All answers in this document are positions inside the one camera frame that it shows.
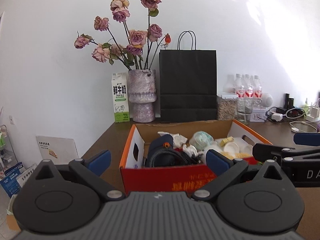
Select pack of water bottles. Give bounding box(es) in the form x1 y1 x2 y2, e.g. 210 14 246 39
223 73 263 99

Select white charger with cables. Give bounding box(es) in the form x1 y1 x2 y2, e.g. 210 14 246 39
265 107 319 133

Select clear jar with seeds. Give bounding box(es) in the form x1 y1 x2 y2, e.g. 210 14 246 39
217 92 238 120

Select white board leaning on wall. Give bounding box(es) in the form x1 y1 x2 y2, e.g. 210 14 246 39
36 135 79 165

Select black braided cable coil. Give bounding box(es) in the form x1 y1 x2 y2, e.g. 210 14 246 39
145 146 201 169

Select empty drinking glass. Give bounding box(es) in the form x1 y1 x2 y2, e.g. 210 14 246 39
236 98 253 123

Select white green milk carton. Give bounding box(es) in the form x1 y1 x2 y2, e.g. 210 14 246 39
111 73 130 123

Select wire shelf rack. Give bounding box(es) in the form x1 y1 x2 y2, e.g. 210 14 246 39
0 125 18 173

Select purple textured vase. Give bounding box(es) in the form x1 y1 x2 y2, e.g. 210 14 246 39
128 69 157 123

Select black paper bag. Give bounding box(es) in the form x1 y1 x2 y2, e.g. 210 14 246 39
159 30 217 122

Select cardboard box orange rim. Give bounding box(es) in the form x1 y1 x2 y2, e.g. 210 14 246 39
119 120 269 193

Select blue white booklets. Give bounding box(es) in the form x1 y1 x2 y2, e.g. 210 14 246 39
1 162 37 198

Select white round speaker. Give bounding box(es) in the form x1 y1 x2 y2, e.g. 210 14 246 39
261 93 273 108

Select dried rose bouquet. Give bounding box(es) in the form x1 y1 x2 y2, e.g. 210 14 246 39
74 0 171 71

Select white plastic container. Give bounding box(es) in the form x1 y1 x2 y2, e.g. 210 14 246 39
216 137 253 159

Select white tissue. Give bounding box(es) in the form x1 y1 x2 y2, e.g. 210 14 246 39
157 131 188 148

